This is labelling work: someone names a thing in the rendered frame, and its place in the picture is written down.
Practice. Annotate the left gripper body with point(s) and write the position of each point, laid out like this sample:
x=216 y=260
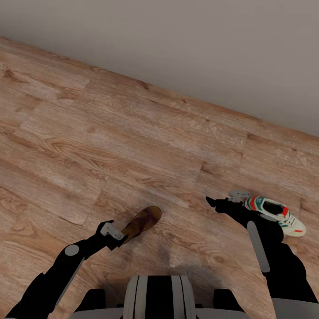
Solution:
x=103 y=241

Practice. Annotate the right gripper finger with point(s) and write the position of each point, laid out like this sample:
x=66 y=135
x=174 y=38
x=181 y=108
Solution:
x=211 y=201

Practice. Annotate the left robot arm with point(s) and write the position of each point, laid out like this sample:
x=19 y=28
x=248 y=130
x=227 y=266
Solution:
x=46 y=290

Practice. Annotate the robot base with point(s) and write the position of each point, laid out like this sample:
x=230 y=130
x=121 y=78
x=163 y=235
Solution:
x=225 y=307

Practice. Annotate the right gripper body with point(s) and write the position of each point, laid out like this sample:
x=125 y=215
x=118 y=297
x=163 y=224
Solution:
x=228 y=207

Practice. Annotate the sandal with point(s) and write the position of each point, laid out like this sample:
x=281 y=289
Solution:
x=143 y=221

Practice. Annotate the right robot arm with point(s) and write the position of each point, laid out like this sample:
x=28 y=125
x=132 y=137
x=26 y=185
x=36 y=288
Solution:
x=291 y=294

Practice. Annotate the gym shoe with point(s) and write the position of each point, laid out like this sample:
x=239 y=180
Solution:
x=290 y=224

